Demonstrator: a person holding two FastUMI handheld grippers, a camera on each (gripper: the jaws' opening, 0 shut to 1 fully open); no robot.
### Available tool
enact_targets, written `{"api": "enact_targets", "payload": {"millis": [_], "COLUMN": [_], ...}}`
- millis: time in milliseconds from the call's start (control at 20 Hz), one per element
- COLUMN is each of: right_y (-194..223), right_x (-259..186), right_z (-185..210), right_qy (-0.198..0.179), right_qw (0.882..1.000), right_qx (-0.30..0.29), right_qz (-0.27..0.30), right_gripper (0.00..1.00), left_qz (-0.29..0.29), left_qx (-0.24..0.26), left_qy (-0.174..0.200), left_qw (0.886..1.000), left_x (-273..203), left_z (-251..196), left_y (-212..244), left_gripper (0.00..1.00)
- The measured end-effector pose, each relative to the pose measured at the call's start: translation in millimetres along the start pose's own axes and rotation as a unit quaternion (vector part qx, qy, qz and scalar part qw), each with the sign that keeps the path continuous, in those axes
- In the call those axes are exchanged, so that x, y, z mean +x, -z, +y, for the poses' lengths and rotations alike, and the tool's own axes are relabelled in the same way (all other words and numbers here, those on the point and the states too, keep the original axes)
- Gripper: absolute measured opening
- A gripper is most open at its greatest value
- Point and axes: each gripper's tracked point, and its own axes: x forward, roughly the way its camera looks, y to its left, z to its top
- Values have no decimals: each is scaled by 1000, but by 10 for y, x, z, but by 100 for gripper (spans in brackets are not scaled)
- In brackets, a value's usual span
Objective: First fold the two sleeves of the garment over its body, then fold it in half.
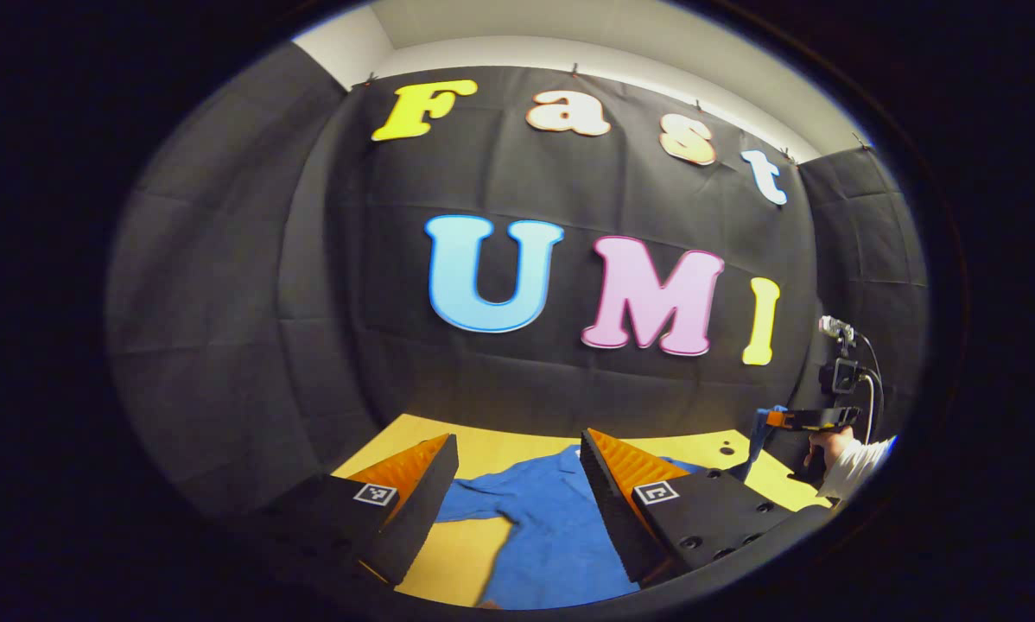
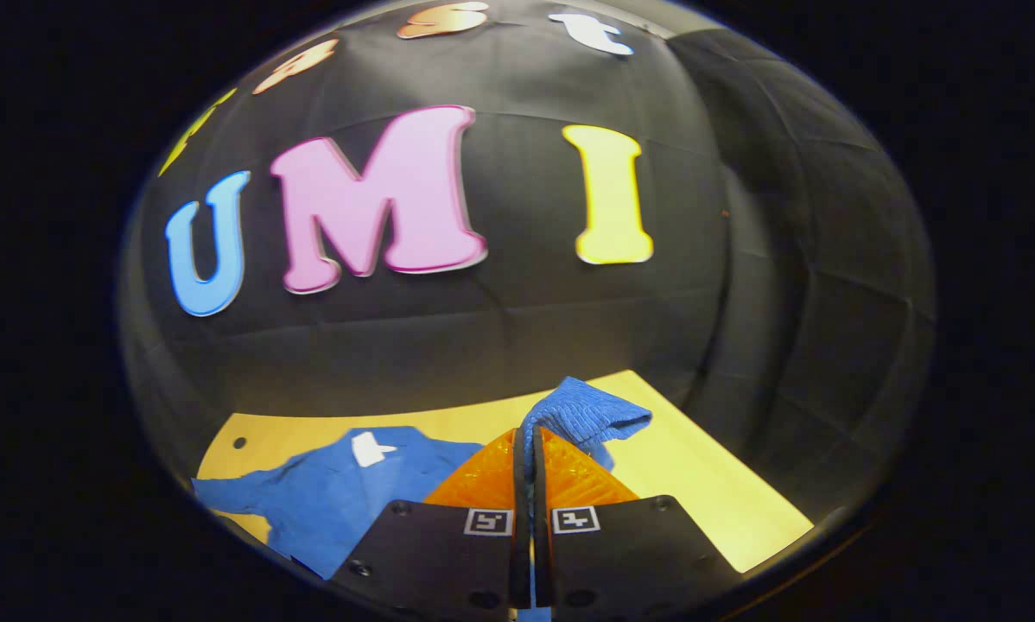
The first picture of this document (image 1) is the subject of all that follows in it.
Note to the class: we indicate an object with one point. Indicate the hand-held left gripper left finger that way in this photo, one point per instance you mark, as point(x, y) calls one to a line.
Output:
point(422, 505)

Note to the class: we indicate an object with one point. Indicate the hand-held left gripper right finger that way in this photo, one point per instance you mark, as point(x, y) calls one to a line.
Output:
point(612, 501)

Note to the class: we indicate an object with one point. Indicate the black backdrop cloth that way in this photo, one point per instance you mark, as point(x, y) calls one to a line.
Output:
point(310, 302)

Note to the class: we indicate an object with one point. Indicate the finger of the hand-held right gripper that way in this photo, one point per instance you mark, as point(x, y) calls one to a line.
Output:
point(790, 419)

